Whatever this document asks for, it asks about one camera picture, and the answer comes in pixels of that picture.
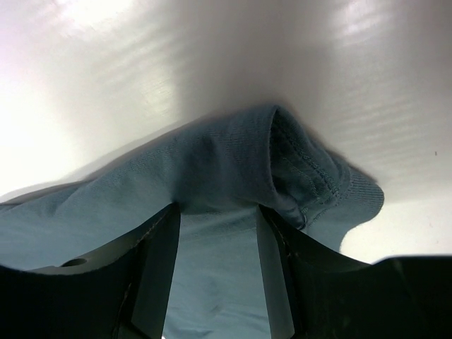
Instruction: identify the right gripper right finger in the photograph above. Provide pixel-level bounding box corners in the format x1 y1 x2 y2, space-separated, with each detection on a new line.
256 207 451 339

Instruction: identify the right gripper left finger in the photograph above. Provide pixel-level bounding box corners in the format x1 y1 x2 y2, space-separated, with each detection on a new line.
1 204 181 338

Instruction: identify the teal blue t shirt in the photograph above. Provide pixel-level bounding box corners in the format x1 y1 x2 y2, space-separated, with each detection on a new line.
1 105 384 338

